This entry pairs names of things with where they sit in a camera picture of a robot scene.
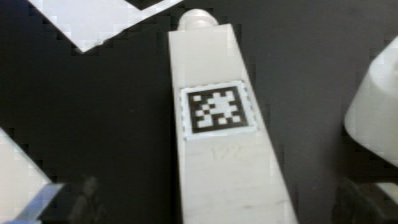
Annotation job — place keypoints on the white desk leg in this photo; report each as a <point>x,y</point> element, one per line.
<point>233,189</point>
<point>21,178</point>

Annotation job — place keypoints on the white desk top tray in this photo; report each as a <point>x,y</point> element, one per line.
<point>371,114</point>

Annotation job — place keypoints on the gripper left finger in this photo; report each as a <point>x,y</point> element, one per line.
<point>29,216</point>

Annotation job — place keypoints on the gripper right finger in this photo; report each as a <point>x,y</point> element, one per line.
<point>366,202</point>

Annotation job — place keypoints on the white marker base plate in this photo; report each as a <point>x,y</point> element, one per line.
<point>91,20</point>

